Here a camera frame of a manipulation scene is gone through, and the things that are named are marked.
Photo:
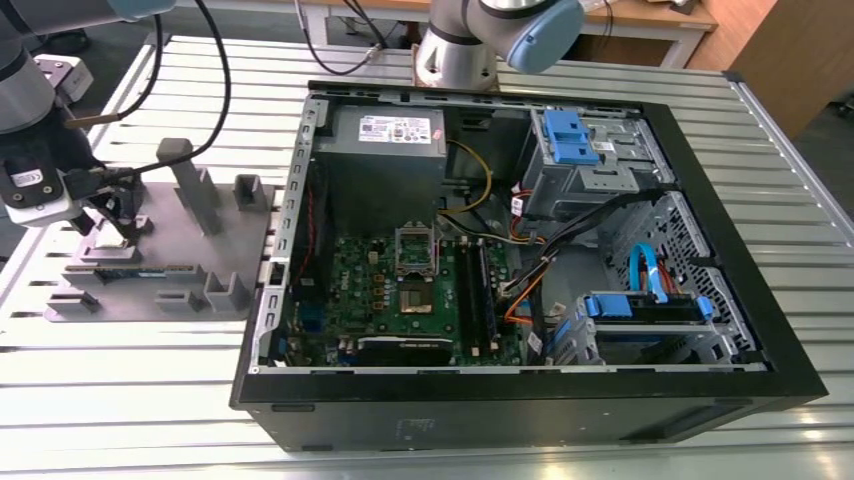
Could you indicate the wooden cabinet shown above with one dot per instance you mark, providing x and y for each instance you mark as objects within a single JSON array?
[{"x": 794, "y": 65}]

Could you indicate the black case fan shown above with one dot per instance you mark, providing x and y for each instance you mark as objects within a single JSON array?
[{"x": 319, "y": 220}]

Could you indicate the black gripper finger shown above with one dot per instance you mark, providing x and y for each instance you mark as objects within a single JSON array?
[
  {"x": 127, "y": 212},
  {"x": 85, "y": 220}
]

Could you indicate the black PC case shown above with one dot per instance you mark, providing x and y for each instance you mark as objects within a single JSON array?
[{"x": 467, "y": 405}]

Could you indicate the CPU socket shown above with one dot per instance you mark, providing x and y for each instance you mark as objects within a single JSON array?
[{"x": 416, "y": 300}]

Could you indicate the wooden desk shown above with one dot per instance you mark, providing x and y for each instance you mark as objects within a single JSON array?
[{"x": 660, "y": 22}]

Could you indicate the grey parts rack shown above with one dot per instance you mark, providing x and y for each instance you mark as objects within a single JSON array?
[{"x": 173, "y": 250}]

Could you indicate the grey power supply unit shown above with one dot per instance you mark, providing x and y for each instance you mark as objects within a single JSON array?
[{"x": 400, "y": 127}]

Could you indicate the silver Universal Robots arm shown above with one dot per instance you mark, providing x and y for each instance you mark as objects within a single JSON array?
[{"x": 460, "y": 60}]

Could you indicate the blue plastic tab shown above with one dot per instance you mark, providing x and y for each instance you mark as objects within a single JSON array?
[{"x": 562, "y": 342}]

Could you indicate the hard disk in blue carrier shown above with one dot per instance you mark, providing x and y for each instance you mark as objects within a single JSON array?
[{"x": 607, "y": 306}]

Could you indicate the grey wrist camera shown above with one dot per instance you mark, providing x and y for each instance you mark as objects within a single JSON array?
[{"x": 67, "y": 80}]

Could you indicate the black RAM slot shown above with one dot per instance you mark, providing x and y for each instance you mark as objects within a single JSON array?
[
  {"x": 474, "y": 295},
  {"x": 466, "y": 295},
  {"x": 482, "y": 295}
]

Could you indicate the low metal drive cage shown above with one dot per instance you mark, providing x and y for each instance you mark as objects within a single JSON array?
[{"x": 727, "y": 345}]

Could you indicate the blue drive bay bracket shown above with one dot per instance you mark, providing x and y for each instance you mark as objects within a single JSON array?
[{"x": 567, "y": 135}]

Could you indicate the tall metal drive cage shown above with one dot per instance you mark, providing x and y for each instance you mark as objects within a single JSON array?
[{"x": 607, "y": 180}]

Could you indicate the black graphics card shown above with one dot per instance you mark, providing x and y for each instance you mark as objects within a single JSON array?
[{"x": 400, "y": 350}]

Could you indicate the white power connector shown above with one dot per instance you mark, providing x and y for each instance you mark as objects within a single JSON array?
[{"x": 507, "y": 289}]

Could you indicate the green motherboard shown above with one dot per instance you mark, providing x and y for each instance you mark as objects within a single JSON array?
[{"x": 353, "y": 280}]

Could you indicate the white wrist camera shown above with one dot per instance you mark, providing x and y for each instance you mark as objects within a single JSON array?
[{"x": 40, "y": 212}]

